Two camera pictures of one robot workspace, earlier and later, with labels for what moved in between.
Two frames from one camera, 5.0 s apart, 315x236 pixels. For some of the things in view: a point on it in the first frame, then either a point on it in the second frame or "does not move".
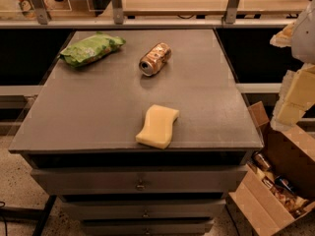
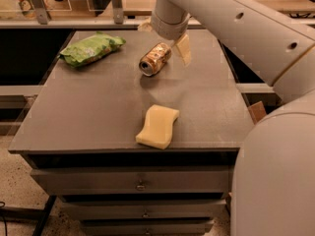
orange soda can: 153,61 does not move
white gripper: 304,40 -> 167,29
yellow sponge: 157,131 does not move
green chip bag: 91,48 does not move
